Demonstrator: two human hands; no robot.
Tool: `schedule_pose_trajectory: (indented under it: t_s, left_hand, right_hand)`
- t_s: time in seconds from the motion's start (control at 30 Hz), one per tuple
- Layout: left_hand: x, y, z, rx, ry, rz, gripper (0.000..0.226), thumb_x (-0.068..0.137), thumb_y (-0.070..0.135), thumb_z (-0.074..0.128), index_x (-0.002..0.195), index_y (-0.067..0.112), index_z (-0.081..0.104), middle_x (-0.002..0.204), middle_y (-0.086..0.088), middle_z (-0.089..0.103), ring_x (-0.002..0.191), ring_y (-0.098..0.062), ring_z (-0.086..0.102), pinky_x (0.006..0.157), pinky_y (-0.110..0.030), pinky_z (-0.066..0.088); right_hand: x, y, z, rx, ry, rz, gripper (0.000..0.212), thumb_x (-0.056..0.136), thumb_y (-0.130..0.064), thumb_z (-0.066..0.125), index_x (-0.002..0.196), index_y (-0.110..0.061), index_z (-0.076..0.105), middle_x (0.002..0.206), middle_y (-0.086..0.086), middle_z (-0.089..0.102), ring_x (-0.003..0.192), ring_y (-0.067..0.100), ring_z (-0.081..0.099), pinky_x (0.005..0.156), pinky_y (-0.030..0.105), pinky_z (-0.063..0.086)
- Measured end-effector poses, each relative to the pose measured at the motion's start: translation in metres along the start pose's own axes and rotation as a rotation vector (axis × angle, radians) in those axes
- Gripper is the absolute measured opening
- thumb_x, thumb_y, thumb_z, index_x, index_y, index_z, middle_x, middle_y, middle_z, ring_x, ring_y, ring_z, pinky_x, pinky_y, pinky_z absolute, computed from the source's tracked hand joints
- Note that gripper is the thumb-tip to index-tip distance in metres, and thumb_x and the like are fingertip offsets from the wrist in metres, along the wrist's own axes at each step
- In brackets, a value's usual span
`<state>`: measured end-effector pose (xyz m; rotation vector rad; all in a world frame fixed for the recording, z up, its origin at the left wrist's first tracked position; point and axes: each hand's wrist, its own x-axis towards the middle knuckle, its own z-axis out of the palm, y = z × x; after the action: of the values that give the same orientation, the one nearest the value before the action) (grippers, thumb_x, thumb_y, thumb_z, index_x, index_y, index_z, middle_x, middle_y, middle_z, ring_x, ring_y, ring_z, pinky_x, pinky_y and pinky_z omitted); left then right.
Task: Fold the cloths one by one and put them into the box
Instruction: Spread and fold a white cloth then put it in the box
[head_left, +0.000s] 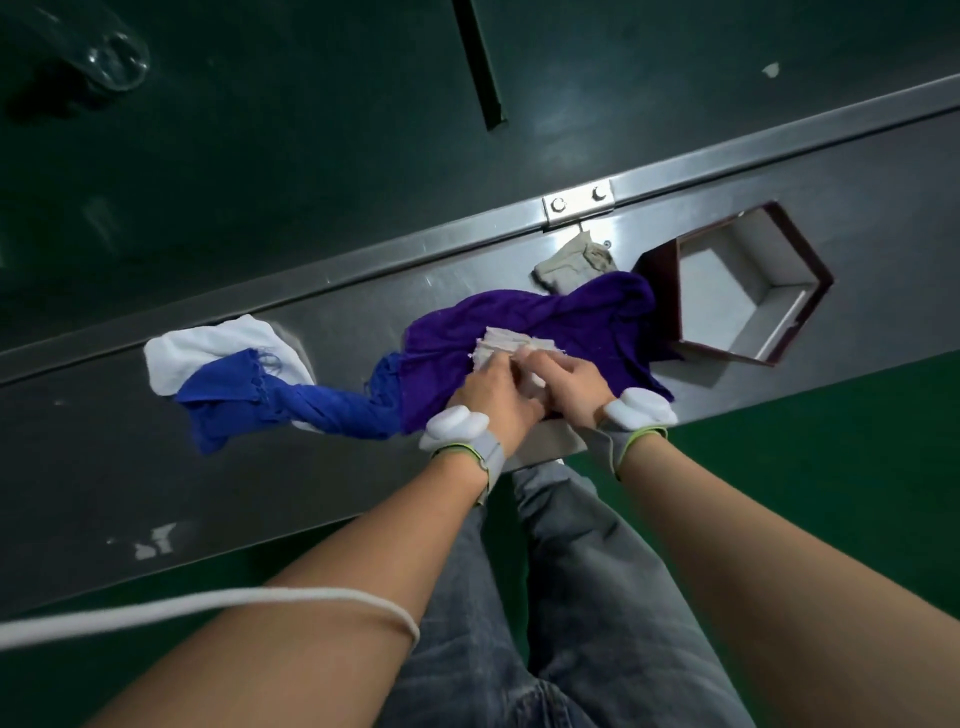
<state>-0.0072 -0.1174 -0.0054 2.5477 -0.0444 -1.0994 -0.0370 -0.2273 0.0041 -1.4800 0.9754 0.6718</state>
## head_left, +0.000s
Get person's right hand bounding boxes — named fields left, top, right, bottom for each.
left=521, top=350, right=621, bottom=433

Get person's left hand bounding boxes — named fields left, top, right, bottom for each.
left=448, top=351, right=551, bottom=459

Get light gray cloth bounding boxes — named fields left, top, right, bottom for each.
left=469, top=324, right=588, bottom=475

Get person's left forearm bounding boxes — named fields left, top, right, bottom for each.
left=82, top=448, right=489, bottom=728

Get person's right forearm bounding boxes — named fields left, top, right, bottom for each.
left=618, top=431, right=960, bottom=728

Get purple cloth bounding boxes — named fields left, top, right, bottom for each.
left=397, top=270, right=676, bottom=436

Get white left wrist tracker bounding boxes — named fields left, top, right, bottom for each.
left=418, top=405, right=506, bottom=505

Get white wrist tracker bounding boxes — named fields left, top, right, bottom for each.
left=596, top=386, right=678, bottom=481
left=418, top=405, right=506, bottom=505

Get small gray dirty cloth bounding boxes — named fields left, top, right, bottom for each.
left=531, top=231, right=618, bottom=295

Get white right wrist tracker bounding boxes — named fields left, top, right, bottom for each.
left=596, top=386, right=678, bottom=481

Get dark red hexagonal box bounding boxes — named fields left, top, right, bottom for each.
left=634, top=200, right=835, bottom=368

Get person's gray jeans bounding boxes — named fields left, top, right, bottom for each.
left=373, top=460, right=757, bottom=728

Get blue cloth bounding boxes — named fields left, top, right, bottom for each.
left=174, top=348, right=406, bottom=456

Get white cloth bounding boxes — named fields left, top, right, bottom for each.
left=143, top=314, right=316, bottom=397

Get clear glass jar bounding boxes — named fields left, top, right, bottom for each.
left=15, top=3, right=151, bottom=97

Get metal bracket with screws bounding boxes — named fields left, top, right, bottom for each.
left=541, top=180, right=617, bottom=227

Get dark green post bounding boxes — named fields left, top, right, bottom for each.
left=450, top=0, right=509, bottom=132

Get white cable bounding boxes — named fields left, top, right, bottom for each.
left=0, top=586, right=422, bottom=652

